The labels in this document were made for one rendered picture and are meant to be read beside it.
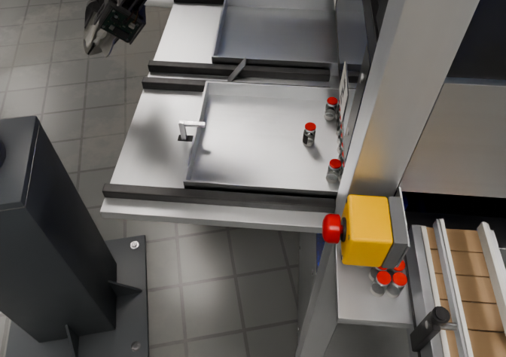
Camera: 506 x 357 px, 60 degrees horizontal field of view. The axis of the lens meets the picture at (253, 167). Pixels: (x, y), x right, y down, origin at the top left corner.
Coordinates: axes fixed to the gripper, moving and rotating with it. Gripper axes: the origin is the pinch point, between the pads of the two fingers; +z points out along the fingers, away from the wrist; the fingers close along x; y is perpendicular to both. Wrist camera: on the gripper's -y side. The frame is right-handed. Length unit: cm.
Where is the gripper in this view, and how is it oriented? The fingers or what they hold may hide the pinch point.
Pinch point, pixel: (91, 47)
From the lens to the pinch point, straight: 93.7
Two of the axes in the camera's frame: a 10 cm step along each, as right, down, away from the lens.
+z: -6.5, 5.8, 4.9
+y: 1.8, 7.5, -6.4
